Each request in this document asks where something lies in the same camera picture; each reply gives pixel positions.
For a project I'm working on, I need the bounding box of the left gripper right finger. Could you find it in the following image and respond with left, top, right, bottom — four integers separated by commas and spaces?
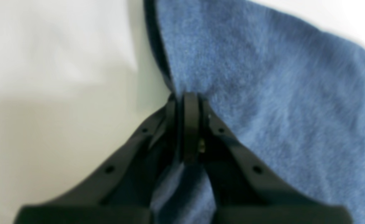
182, 93, 353, 224

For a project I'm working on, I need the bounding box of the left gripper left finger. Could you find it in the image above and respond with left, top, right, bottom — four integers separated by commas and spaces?
15, 94, 176, 224

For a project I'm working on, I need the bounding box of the dark blue t-shirt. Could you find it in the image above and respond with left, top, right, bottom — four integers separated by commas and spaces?
144, 0, 365, 224

